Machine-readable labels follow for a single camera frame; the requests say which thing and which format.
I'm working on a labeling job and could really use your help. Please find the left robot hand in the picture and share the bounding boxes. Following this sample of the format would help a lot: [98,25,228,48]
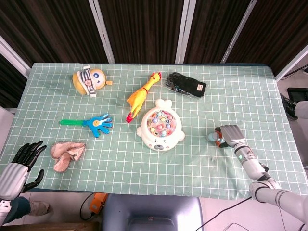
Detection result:
[0,141,48,200]

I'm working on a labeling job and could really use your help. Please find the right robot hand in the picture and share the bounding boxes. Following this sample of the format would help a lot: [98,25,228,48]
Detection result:
[214,124,246,149]

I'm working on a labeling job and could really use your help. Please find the small light blue toy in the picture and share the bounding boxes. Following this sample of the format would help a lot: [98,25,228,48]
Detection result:
[208,131,226,147]

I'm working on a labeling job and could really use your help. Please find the blue hand clapper toy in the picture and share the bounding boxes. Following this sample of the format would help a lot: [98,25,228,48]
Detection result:
[59,113,114,139]

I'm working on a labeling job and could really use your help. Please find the dark blue trouser leg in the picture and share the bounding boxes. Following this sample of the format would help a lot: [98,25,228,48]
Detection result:
[2,196,31,223]

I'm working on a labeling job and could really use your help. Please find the beige shoe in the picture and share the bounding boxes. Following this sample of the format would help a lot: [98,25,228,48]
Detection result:
[28,201,52,217]

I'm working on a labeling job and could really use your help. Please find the pink cloth grey trim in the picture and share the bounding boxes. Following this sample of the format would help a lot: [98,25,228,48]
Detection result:
[50,141,87,173]

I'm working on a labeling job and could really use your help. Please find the grey sneaker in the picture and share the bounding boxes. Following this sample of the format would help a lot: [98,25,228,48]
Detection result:
[280,93,299,121]

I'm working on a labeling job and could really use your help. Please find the black gloves in plastic bag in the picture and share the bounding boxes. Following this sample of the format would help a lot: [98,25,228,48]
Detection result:
[164,72,207,99]

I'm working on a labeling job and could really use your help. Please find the white trouser leg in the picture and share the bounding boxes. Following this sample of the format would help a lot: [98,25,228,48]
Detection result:
[295,100,308,119]

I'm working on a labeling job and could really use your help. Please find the black flat tray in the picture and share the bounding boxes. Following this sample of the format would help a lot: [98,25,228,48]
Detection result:
[286,88,308,102]

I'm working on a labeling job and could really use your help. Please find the orange device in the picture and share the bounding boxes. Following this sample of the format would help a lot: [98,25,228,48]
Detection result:
[88,192,108,214]

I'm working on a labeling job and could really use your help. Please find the yellow rubber chicken toy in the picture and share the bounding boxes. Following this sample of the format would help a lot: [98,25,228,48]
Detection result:
[126,71,162,124]

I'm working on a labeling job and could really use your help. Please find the blue-grey robot torso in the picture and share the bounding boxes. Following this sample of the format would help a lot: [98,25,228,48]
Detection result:
[101,193,205,231]

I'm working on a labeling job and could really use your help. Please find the green checked tablecloth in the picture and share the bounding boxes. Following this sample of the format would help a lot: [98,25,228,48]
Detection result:
[0,63,308,206]

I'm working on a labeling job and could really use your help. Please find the yellow plush toy striped scarf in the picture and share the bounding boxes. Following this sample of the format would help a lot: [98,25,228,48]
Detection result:
[72,67,113,98]

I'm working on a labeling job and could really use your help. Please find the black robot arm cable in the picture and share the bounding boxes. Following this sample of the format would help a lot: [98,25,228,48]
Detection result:
[204,196,252,226]

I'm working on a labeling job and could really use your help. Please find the black cable of orange device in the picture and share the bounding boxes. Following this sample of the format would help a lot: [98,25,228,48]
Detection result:
[79,193,97,221]

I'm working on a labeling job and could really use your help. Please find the thin grey cable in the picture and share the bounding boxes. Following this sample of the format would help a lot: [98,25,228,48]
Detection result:
[225,222,244,231]

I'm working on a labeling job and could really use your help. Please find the white partition frame post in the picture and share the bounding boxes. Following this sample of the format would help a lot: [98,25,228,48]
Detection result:
[175,0,197,64]
[275,44,308,82]
[220,0,257,64]
[88,0,116,64]
[0,35,32,78]

